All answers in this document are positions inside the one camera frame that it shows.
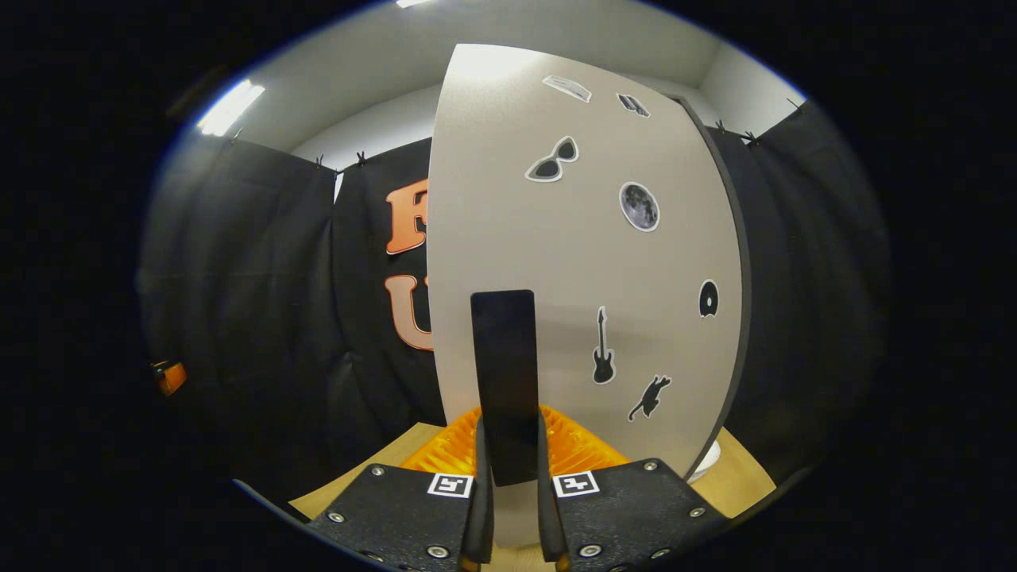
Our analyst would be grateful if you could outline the white round device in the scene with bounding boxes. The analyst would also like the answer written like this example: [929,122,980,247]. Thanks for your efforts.
[687,439,722,484]

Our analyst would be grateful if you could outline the black cabinet door handle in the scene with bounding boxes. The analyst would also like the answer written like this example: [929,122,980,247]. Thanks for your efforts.
[470,290,539,487]

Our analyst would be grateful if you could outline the black backdrop cloth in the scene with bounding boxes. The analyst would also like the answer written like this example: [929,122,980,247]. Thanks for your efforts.
[135,99,891,509]

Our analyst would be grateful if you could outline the row of black cloth clips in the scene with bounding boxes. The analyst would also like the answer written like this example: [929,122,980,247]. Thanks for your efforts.
[230,97,799,169]

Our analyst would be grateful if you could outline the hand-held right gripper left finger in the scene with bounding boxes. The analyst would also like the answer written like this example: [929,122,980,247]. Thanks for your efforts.
[306,407,495,572]

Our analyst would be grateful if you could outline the beige cabinet door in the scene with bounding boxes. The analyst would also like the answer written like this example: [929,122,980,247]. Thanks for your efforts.
[427,44,744,549]

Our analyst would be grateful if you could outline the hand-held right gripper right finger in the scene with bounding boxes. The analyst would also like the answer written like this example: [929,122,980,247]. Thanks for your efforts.
[536,405,728,572]

